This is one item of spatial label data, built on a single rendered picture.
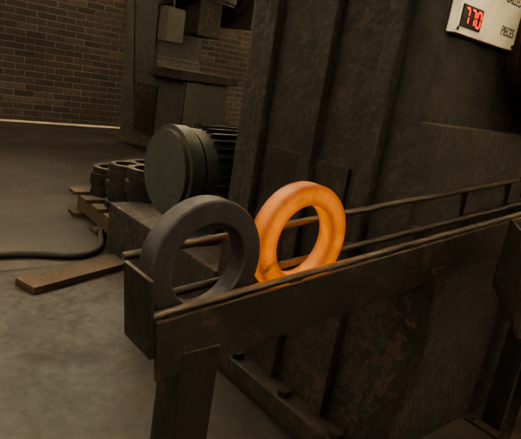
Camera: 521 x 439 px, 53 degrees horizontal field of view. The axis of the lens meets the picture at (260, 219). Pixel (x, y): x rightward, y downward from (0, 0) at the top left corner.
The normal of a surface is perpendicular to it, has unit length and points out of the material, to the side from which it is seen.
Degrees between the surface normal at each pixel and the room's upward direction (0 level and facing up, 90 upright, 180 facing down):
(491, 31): 90
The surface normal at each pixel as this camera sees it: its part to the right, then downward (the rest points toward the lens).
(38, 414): 0.15, -0.95
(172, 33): 0.75, 0.28
